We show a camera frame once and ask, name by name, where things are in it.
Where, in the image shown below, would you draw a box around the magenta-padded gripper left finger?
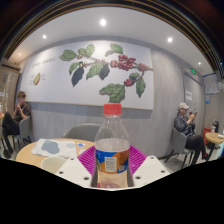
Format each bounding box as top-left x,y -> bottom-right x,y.
54,144 -> 99,188

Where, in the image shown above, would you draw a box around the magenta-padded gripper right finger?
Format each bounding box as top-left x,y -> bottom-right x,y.
127,144 -> 171,188

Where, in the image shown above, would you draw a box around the clear red-capped drink bottle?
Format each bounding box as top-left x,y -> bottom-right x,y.
94,103 -> 131,190

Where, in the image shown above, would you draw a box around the white cup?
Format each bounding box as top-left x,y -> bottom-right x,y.
40,156 -> 68,175

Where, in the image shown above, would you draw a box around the white paper with grey blot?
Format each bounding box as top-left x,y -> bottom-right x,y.
31,138 -> 78,159

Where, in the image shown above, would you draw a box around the grey chair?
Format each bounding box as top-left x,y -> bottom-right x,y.
62,122 -> 103,143
165,127 -> 195,166
13,115 -> 34,153

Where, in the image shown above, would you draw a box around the flat round red coaster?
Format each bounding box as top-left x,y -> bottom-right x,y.
99,180 -> 123,189

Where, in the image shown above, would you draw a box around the person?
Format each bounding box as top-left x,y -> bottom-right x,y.
173,101 -> 209,161
1,90 -> 33,159

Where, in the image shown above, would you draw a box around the small round wooden table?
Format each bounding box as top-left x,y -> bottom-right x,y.
204,131 -> 224,158

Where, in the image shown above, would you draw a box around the white notice board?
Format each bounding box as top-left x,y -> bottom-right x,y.
203,73 -> 221,95

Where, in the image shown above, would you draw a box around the round ceiling lights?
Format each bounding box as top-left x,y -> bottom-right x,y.
41,18 -> 203,66

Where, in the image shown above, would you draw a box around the coffee plant wall poster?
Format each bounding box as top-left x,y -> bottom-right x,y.
20,39 -> 155,111

